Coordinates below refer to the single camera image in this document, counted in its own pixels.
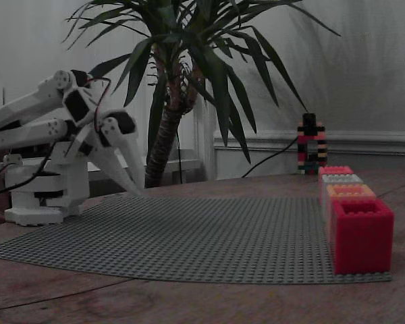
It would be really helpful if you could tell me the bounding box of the green yucca plant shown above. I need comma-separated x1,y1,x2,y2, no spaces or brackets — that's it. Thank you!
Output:
62,0,342,189

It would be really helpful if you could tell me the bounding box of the grey brick box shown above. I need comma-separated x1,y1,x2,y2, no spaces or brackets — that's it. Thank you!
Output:
320,173,364,207

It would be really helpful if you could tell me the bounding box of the black camera cable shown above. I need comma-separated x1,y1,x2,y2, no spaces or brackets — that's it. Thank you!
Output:
241,136,300,179

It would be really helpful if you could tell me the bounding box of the grey studded baseplate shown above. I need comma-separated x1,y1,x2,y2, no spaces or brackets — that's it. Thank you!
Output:
0,195,394,285

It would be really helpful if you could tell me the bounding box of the red brick box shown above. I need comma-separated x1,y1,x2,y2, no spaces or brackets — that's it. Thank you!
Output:
333,198,395,275

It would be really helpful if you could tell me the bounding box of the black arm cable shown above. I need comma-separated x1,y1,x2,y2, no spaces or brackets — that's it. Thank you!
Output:
0,140,61,203

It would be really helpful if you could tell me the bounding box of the orange brick box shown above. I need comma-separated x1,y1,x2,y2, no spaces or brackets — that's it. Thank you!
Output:
325,184,377,244

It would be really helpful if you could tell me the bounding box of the multicolour brick tower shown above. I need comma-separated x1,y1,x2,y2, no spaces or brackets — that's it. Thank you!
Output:
296,121,327,176

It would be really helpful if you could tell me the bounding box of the pink brick box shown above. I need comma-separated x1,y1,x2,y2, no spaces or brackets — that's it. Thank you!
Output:
317,165,354,203

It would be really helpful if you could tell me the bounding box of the thin dark table cable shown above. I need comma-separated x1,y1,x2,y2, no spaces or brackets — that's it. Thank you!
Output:
0,278,133,313

